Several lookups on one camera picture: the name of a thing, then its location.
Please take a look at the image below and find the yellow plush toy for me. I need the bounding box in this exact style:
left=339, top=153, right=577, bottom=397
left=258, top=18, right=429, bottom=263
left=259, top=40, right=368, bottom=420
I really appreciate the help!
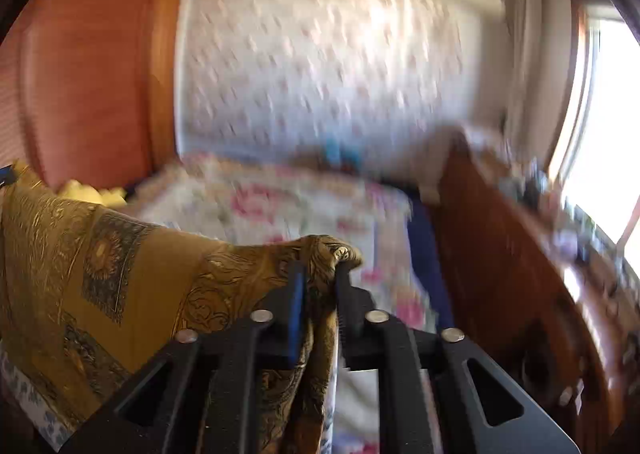
left=57, top=179, right=128, bottom=207

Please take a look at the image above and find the pale window curtain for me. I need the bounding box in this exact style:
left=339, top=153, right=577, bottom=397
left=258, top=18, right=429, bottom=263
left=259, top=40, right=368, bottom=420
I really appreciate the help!
left=502, top=0, right=543, bottom=135

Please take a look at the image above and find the dark blue mattress cover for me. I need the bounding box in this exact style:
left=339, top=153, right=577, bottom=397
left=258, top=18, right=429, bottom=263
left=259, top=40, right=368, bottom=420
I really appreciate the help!
left=405, top=189, right=456, bottom=329

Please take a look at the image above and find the long wooden cabinet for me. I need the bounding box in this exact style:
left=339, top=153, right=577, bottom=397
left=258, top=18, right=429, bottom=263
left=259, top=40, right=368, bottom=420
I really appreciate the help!
left=430, top=134, right=640, bottom=454

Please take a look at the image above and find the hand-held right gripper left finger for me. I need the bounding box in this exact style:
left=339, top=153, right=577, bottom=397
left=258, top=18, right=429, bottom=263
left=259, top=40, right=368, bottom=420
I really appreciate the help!
left=60, top=261, right=308, bottom=454

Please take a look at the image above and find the blue floral bed sheet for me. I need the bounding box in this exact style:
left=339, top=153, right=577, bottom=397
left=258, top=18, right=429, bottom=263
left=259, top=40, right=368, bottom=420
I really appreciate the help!
left=0, top=351, right=76, bottom=452

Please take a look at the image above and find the blue box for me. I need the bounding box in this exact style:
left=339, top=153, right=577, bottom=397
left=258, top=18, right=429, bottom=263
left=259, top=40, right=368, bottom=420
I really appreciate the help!
left=322, top=136, right=363, bottom=167

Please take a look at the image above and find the golden patterned garment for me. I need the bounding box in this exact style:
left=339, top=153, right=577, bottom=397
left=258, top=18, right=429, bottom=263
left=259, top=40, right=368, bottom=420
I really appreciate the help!
left=0, top=161, right=363, bottom=454

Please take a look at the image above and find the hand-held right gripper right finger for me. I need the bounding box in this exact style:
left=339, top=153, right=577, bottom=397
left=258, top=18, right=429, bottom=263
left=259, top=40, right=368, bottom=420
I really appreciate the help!
left=334, top=264, right=583, bottom=454

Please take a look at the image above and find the wooden framed window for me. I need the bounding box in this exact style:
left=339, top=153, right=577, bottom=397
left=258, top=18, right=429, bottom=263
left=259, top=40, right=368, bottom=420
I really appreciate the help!
left=547, top=4, right=640, bottom=279

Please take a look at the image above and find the wooden slatted wardrobe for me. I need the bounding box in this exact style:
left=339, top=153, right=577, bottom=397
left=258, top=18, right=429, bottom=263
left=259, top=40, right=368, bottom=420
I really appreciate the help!
left=0, top=0, right=193, bottom=195

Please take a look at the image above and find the sheer circle-pattern curtain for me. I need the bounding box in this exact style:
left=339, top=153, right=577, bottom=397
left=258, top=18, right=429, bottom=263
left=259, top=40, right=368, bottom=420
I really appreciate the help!
left=182, top=0, right=506, bottom=165

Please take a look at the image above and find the pink floral blanket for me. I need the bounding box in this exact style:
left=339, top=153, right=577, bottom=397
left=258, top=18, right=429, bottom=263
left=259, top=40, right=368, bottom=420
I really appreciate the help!
left=125, top=154, right=451, bottom=454

